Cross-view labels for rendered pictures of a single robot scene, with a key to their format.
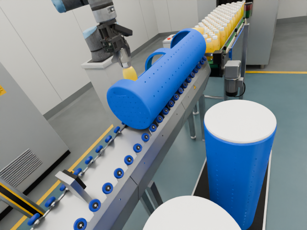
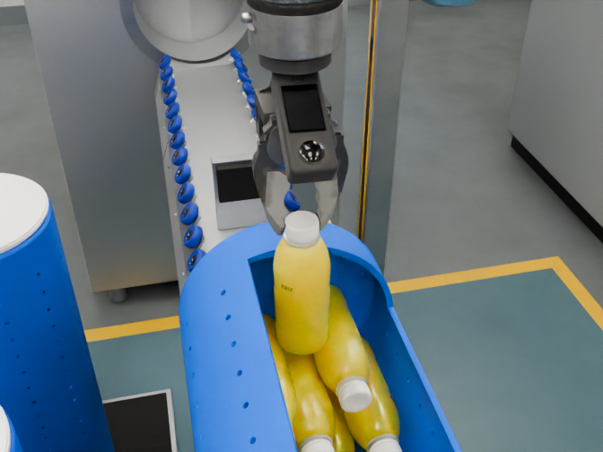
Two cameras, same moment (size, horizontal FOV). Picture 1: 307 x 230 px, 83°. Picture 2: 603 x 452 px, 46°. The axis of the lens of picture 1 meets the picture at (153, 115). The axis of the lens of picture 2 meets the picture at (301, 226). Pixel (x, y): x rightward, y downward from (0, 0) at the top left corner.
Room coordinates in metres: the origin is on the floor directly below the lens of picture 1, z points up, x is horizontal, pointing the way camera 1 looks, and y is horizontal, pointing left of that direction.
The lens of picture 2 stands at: (1.23, -0.45, 1.76)
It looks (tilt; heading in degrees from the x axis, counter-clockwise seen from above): 36 degrees down; 127
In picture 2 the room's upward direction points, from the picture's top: straight up
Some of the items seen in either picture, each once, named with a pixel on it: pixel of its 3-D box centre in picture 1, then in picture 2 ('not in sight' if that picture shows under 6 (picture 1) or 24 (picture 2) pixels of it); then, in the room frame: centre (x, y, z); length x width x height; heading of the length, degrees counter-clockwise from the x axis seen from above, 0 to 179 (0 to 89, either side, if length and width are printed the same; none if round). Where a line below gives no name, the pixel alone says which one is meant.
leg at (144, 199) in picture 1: (144, 198); not in sight; (0.72, 0.25, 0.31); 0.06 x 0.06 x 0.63; 49
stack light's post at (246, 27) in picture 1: (242, 80); not in sight; (1.53, -1.00, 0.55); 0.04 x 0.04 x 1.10; 49
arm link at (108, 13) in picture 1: (105, 14); (292, 25); (0.83, 0.07, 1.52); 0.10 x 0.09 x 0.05; 49
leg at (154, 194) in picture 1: (159, 206); not in sight; (0.63, 0.15, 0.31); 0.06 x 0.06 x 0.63; 49
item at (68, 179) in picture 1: (76, 186); (240, 194); (0.46, 0.38, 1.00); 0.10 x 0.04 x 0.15; 49
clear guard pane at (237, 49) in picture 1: (238, 57); not in sight; (1.78, -1.10, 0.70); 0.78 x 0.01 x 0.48; 139
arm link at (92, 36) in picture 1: (93, 38); not in sight; (1.83, 0.33, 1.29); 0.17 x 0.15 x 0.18; 96
